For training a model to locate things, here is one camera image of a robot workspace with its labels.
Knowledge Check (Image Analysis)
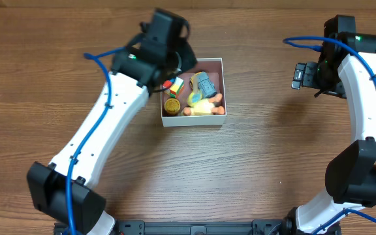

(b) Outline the colourful puzzle cube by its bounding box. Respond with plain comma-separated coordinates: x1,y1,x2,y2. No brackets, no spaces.
162,77,185,98

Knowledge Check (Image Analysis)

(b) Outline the yellow grey toy truck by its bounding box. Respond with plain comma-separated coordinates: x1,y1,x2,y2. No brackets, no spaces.
190,71,217,99

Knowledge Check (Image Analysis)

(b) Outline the yellow round toy disc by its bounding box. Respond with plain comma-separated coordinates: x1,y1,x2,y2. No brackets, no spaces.
164,98,181,116

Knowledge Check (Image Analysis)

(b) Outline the white plush duck toy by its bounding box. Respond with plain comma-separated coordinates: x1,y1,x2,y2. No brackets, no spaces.
182,93,225,116

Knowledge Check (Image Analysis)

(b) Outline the yellow blue rattle drum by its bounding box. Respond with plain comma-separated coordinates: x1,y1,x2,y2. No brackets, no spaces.
187,91,202,107

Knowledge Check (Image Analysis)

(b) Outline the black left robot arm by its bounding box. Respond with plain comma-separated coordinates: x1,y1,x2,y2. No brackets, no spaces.
26,8,196,234

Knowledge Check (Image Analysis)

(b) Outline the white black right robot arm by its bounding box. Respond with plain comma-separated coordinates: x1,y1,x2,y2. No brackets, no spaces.
271,15,376,235

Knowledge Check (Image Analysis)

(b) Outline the white box pink interior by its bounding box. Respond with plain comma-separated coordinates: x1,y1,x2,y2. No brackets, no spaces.
160,57,227,127

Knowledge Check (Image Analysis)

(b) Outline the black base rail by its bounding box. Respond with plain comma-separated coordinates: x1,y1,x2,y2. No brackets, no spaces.
53,219,342,235

